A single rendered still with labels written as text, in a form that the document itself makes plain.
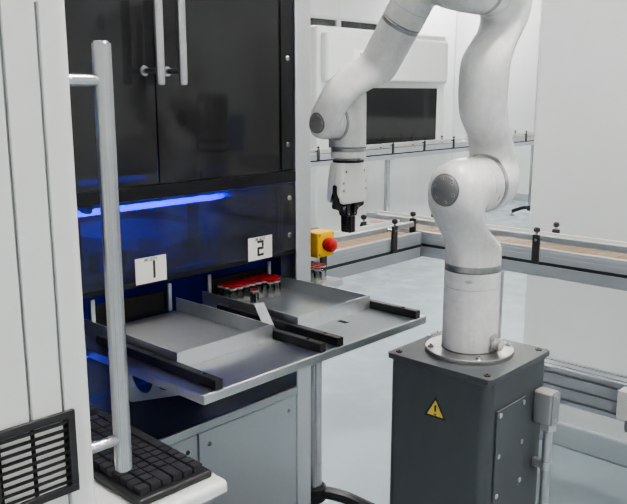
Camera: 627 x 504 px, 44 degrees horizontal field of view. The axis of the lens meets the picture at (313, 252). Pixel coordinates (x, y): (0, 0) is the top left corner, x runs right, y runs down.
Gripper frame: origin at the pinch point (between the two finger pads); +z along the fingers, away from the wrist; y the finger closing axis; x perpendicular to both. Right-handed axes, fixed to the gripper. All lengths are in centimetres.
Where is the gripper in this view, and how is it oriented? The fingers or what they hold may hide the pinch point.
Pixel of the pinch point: (348, 223)
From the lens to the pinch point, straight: 188.8
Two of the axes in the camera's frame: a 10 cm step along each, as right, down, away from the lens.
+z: 0.0, 9.8, 2.0
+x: 7.4, 1.3, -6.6
